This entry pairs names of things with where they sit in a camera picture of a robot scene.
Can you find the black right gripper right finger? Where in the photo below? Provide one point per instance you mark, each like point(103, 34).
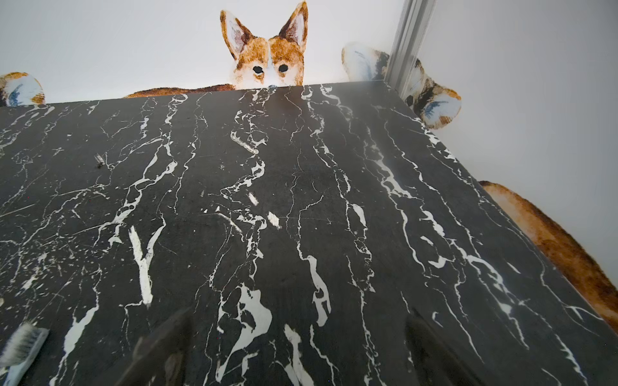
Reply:
point(434, 361)

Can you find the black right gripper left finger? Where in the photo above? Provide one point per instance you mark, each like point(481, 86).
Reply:
point(161, 357)

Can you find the light blue toothbrush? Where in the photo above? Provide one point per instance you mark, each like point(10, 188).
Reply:
point(21, 350)

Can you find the aluminium frame post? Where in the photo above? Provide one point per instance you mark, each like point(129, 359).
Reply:
point(412, 27)

